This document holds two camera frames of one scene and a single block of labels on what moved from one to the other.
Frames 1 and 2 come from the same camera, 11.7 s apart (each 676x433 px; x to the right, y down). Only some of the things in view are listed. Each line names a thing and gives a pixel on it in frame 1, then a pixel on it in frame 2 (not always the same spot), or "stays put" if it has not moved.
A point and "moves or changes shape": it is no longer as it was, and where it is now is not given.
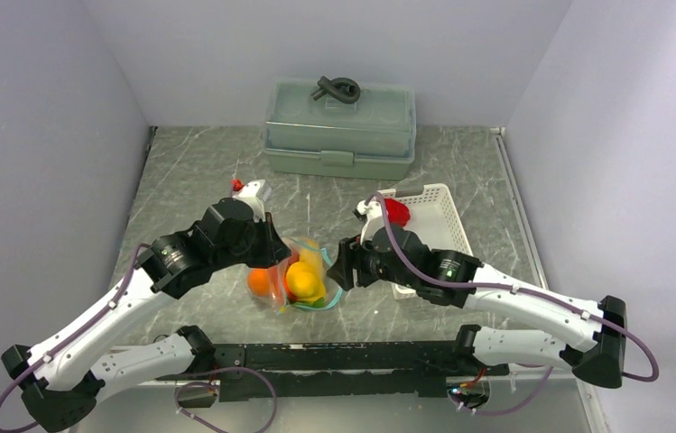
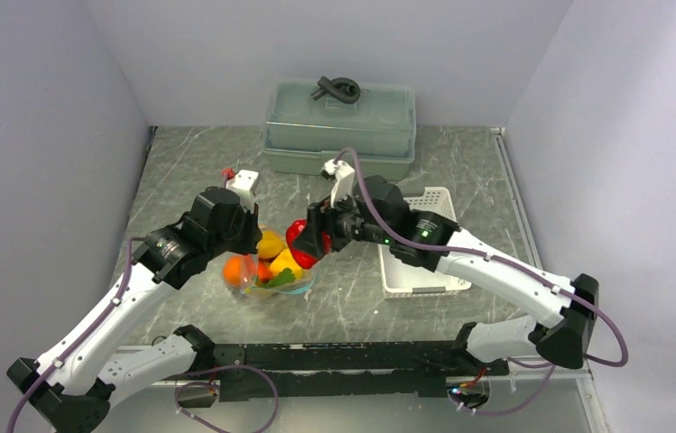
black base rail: (417, 369) stays put
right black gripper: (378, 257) -> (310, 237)
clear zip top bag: (300, 280) moves or changes shape
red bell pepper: (398, 212) moves or changes shape
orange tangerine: (262, 281) moves or changes shape
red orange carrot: (318, 302) -> (264, 272)
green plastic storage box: (373, 138) stays put
